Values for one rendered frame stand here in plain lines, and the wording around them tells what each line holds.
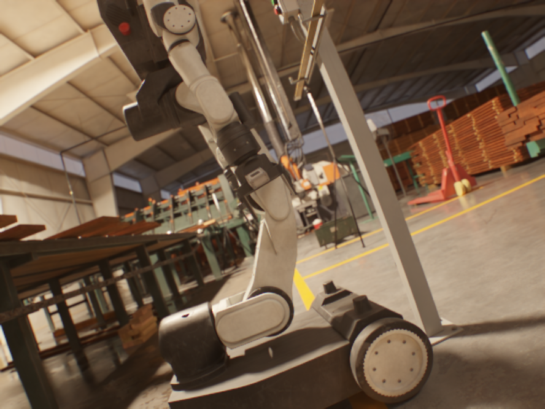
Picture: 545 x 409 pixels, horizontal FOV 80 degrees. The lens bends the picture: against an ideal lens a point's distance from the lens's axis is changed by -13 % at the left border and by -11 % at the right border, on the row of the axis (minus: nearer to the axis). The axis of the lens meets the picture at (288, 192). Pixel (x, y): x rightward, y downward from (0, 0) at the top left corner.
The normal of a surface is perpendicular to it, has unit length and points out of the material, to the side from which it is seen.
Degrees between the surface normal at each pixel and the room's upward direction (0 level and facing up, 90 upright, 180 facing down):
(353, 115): 90
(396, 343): 90
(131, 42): 90
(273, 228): 115
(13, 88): 90
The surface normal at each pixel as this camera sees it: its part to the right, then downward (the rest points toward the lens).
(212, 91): 0.13, -0.12
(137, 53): 0.27, 0.29
